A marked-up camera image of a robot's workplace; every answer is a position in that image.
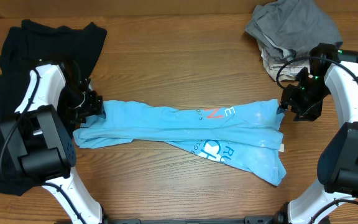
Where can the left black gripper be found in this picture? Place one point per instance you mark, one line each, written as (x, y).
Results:
(94, 106)

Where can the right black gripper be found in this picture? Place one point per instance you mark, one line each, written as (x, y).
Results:
(288, 99)

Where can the light blue t-shirt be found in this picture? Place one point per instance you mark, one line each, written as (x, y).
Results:
(246, 137)

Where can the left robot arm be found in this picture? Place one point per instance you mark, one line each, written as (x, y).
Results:
(38, 136)

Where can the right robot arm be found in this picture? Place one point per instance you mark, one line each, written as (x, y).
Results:
(332, 71)

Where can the folded beige garment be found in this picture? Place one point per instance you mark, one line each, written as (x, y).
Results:
(273, 65)

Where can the black t-shirt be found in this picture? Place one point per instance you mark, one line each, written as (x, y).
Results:
(22, 47)

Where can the folded grey garment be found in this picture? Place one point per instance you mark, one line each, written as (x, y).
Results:
(287, 29)

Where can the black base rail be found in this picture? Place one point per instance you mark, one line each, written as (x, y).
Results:
(194, 221)

